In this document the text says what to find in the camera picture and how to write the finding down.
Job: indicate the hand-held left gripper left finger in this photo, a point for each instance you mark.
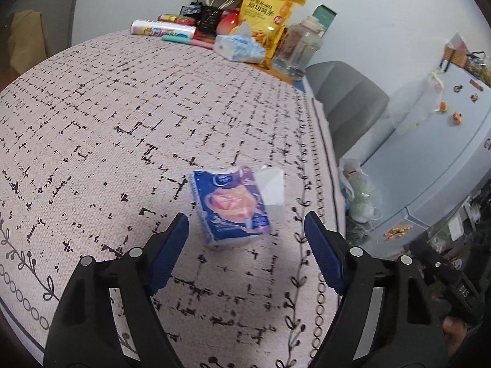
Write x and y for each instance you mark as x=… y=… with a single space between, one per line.
x=168 y=253

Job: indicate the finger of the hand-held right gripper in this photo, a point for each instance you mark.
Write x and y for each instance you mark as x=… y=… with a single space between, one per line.
x=425 y=255

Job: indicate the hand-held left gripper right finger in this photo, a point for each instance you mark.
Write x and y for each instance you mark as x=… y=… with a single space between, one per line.
x=324 y=253

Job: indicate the blue snack packet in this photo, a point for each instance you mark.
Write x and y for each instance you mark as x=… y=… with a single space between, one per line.
x=230 y=207

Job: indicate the person's right hand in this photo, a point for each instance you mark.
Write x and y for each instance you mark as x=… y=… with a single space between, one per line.
x=453 y=329

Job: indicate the plastic bag of vegetables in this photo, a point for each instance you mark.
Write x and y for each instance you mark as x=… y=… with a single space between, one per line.
x=360 y=199

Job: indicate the pale blue fridge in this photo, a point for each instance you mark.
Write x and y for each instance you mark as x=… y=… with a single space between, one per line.
x=441 y=161

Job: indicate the orange fridge magnet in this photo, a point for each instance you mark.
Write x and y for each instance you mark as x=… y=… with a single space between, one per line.
x=444 y=107
x=456 y=118

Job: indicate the clear hanging plastic bag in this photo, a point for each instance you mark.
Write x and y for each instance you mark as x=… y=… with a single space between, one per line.
x=420 y=103

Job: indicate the grey upholstered chair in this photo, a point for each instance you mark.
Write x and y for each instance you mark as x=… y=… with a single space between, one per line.
x=345 y=99

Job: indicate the orange blue place mat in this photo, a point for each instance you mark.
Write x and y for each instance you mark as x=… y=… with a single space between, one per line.
x=285 y=78

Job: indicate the brown wicker basket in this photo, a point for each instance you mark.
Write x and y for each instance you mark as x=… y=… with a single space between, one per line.
x=464 y=57

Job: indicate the clear glass jar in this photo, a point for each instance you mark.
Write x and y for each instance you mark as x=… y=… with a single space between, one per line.
x=301 y=46

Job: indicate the teal pink marker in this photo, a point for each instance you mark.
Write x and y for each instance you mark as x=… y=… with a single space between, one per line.
x=184 y=41

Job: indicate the blue white tissue pack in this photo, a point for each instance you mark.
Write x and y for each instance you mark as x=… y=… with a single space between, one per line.
x=239 y=46

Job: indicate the white chip tube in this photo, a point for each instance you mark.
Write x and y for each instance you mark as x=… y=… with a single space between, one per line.
x=163 y=28

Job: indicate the black mesh holder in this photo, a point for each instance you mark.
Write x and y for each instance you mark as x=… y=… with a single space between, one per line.
x=209 y=21

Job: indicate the green tall box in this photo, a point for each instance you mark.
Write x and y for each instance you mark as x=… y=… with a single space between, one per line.
x=326 y=17

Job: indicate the red yellow round container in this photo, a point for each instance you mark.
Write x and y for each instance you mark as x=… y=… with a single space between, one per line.
x=229 y=22

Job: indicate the yellow snack bag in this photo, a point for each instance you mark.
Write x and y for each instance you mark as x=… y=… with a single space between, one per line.
x=268 y=15

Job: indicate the grey door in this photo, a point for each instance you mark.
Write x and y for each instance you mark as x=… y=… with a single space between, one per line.
x=57 y=0

